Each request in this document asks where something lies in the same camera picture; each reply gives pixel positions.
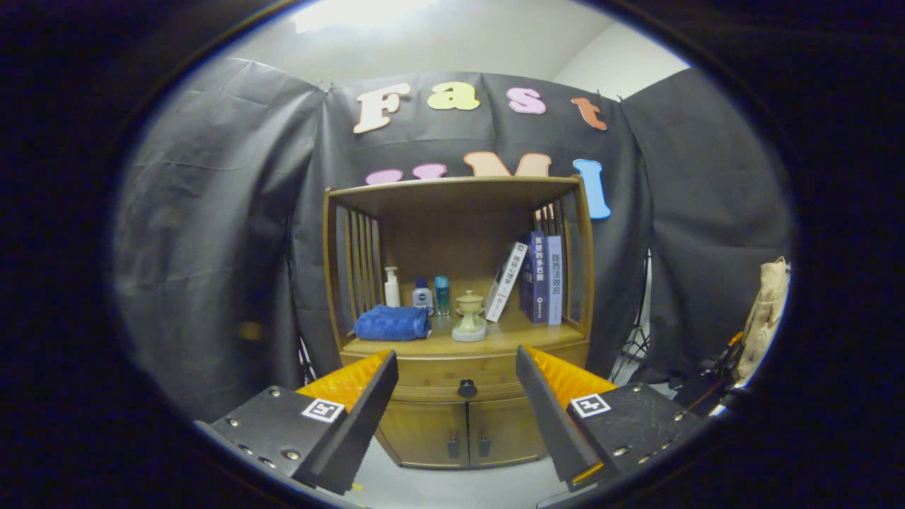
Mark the clear blue bottle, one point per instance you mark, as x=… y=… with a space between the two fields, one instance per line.
x=442 y=297

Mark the wooden countertop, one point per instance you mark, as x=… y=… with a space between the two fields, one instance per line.
x=523 y=332

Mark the dark blue book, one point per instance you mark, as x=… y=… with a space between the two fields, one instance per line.
x=535 y=283

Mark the black backdrop cloth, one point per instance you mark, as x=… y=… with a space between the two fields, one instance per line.
x=212 y=212

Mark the blue rolled towel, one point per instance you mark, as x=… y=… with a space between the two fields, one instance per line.
x=389 y=323

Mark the pale blue book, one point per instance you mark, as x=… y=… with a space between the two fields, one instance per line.
x=555 y=283

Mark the beige lidded ceramic cup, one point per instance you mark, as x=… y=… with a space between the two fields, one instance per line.
x=469 y=304

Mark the white bottle with blue cap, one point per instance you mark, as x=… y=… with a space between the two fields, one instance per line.
x=423 y=297

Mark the white pump bottle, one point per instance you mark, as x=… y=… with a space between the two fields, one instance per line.
x=392 y=291

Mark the black tripod stand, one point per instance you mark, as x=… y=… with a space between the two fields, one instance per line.
x=305 y=364
x=636 y=346

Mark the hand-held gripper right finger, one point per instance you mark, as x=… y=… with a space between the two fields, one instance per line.
x=548 y=417

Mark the wooden cabinet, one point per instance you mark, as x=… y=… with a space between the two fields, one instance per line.
x=452 y=233

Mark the beige scrub brush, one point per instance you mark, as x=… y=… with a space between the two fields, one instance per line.
x=469 y=332

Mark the beige cloth bag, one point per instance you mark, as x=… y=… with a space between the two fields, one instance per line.
x=767 y=311

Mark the wooden cabinet door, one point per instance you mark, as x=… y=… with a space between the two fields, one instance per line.
x=505 y=431
x=428 y=435

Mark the white book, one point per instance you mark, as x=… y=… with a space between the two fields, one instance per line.
x=505 y=283

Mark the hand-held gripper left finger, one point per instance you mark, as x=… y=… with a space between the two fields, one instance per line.
x=366 y=424

